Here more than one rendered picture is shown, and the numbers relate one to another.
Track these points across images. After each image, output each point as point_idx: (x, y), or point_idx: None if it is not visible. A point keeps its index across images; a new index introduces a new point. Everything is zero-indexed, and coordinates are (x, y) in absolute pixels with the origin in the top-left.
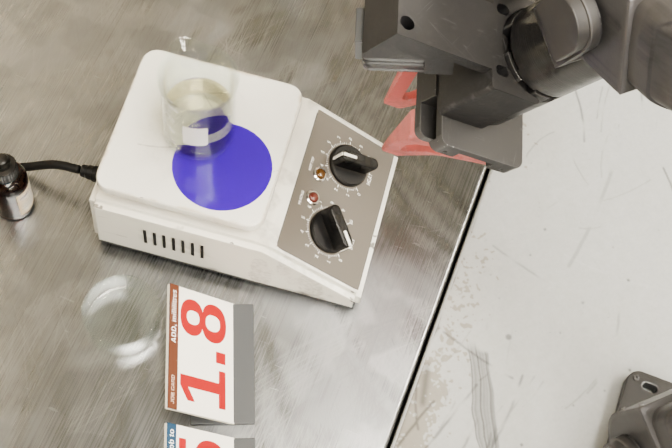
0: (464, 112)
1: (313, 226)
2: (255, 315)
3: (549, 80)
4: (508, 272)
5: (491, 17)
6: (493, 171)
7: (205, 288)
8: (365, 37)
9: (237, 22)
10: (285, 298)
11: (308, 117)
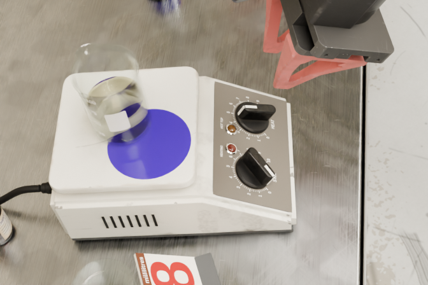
0: (331, 14)
1: (238, 170)
2: (214, 261)
3: None
4: (409, 165)
5: None
6: (369, 93)
7: (168, 252)
8: None
9: (136, 49)
10: (235, 240)
11: (208, 89)
